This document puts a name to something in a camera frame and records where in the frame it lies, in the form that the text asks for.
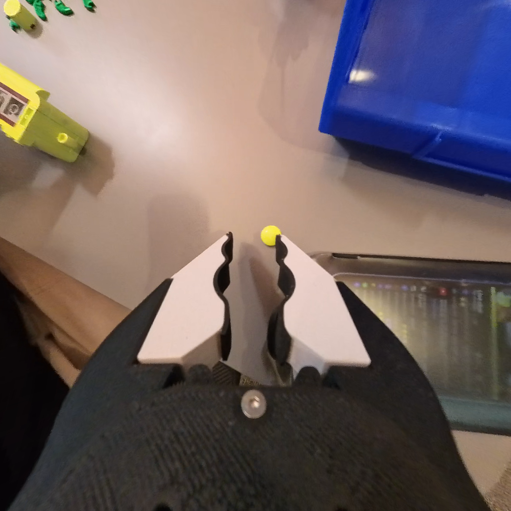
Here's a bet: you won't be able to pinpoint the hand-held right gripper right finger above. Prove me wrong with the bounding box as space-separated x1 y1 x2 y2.
268 235 372 373

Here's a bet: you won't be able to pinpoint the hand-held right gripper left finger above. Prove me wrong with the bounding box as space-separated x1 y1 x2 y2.
137 232 235 366

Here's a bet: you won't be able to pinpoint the lime green toy brick box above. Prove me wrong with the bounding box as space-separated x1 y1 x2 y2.
0 62 90 163

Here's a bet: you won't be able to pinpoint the tablet in clear case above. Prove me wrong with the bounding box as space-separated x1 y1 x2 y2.
309 251 511 435

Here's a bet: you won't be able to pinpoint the blue plastic bin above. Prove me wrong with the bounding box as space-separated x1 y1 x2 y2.
318 0 511 197

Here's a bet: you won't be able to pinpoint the scattered green leaf pieces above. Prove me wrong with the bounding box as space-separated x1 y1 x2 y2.
9 0 97 33

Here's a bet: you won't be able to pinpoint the lime cylinder brick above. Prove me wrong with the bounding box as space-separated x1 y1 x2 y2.
3 0 39 32

